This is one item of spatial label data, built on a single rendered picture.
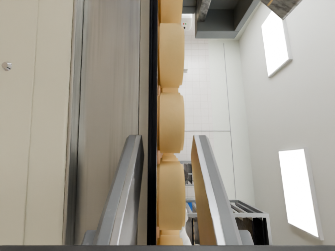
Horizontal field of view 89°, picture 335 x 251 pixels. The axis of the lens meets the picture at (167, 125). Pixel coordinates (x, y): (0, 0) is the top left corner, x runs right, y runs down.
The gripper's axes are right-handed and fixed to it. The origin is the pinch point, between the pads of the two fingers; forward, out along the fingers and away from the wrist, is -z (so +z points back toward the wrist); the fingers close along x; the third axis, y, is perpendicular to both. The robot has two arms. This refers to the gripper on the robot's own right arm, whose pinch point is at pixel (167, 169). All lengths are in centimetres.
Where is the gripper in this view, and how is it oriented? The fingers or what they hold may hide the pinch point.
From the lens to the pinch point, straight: 50.7
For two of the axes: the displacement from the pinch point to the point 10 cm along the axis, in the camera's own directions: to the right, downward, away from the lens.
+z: 0.0, 7.7, 6.4
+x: 10.0, 0.0, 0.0
